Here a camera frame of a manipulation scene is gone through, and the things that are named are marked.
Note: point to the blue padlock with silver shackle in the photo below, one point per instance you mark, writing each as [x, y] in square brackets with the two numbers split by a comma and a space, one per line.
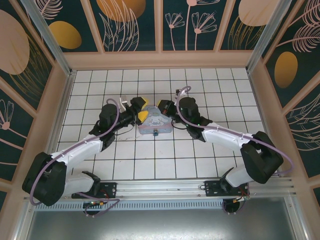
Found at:
[155, 132]

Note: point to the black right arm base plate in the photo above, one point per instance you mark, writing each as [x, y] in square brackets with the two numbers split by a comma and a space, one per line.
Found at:
[212, 187]

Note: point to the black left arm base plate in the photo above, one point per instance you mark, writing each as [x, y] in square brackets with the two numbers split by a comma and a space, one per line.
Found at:
[107, 188]

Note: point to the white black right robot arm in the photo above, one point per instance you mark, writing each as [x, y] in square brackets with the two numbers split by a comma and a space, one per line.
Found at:
[225, 136]

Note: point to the grey metal sheet panel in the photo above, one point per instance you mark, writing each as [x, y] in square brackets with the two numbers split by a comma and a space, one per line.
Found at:
[160, 225]

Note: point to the aluminium corner post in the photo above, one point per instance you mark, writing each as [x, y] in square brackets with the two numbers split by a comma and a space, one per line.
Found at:
[47, 37]
[270, 35]

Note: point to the pastel cartoon tin box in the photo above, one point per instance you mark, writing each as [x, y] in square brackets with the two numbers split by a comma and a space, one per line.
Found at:
[152, 122]

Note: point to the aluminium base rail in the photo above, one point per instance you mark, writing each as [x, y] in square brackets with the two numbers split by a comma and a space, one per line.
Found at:
[160, 187]

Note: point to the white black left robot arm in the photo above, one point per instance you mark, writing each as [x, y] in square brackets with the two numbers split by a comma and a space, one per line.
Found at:
[80, 147]

